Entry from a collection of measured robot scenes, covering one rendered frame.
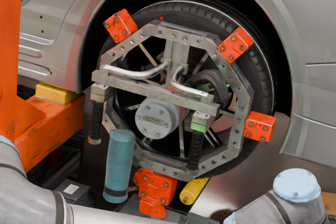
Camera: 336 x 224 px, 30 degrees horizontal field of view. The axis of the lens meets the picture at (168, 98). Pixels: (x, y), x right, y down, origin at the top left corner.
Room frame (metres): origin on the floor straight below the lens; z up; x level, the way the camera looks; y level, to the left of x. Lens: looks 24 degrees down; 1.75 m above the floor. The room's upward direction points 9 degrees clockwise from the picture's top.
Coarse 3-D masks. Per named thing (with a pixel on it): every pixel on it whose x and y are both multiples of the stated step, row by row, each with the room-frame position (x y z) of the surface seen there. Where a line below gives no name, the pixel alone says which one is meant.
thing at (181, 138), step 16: (144, 48) 2.10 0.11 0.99; (128, 64) 2.20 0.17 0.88; (144, 80) 2.09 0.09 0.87; (128, 96) 2.19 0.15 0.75; (144, 96) 2.30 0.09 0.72; (128, 112) 2.14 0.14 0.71; (192, 112) 2.04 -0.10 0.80; (224, 112) 2.00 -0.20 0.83; (128, 128) 2.08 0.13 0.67; (176, 128) 2.25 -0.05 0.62; (208, 128) 2.02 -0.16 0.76; (144, 144) 2.06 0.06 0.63; (160, 144) 2.10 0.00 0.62; (176, 144) 2.13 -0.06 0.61; (208, 144) 2.10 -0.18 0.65; (224, 144) 1.98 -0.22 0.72
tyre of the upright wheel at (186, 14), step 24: (168, 0) 2.16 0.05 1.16; (192, 0) 2.14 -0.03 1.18; (216, 0) 2.20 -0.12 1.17; (144, 24) 2.08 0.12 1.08; (192, 24) 2.03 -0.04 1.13; (216, 24) 2.01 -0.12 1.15; (240, 24) 2.08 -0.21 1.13; (264, 48) 2.08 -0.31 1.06; (264, 72) 1.97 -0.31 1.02; (264, 96) 1.95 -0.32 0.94; (216, 168) 1.98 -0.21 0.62
